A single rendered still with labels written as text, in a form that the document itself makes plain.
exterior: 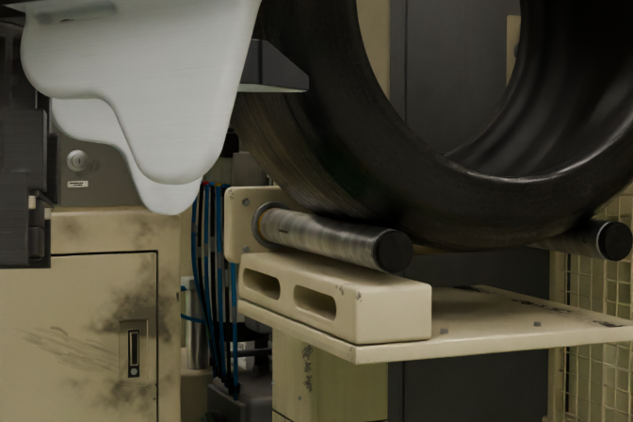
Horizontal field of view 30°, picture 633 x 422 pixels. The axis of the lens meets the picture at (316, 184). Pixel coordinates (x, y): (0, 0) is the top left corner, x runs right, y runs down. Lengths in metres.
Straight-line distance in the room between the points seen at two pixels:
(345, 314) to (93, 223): 0.61
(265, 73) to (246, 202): 1.11
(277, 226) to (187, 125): 1.19
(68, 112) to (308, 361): 1.25
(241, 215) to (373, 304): 0.35
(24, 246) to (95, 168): 1.49
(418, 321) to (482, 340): 0.08
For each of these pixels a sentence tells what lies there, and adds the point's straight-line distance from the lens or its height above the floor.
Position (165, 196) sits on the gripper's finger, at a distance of 0.39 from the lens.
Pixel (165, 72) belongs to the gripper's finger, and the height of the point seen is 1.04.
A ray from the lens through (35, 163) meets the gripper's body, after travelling 0.30.
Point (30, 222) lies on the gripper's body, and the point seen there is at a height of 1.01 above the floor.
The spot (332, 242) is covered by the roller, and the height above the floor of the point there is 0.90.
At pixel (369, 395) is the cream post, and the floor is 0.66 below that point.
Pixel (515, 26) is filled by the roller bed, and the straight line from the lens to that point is 1.87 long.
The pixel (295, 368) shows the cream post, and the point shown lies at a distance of 1.63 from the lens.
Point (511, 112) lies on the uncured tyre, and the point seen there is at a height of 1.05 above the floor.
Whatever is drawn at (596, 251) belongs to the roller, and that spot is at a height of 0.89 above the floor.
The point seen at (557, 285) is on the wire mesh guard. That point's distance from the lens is 1.79.
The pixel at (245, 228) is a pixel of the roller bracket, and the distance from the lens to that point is 1.52.
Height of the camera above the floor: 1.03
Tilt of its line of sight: 3 degrees down
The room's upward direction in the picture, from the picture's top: straight up
